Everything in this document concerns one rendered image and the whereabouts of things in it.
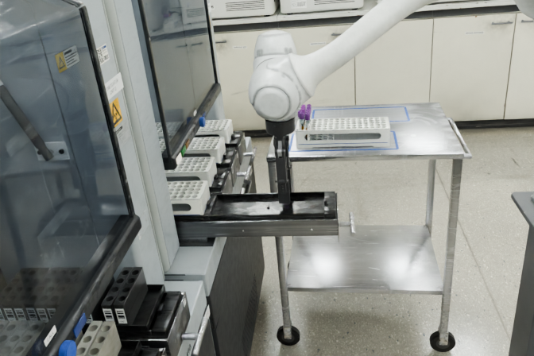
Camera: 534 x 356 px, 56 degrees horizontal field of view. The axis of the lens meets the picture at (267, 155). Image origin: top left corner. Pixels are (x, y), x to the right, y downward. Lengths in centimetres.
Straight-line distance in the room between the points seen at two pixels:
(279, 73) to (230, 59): 260
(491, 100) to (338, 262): 215
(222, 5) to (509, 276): 238
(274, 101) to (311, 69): 11
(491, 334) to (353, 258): 59
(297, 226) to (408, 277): 74
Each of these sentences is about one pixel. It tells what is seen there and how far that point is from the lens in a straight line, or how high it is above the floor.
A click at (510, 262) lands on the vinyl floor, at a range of 257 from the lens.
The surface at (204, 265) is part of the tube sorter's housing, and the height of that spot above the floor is 73.
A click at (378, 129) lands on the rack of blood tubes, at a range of 160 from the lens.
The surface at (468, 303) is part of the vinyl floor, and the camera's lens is 230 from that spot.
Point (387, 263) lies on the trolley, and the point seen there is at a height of 28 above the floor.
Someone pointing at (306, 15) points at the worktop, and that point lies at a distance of 346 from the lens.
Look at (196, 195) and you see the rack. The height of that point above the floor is 86.
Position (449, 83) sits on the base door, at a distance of 370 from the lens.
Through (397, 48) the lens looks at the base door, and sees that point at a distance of 356.
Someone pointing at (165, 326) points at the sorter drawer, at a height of 82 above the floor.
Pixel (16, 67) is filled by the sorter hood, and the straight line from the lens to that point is 72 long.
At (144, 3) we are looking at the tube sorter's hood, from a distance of 117.
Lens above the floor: 150
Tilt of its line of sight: 25 degrees down
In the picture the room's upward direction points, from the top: 6 degrees counter-clockwise
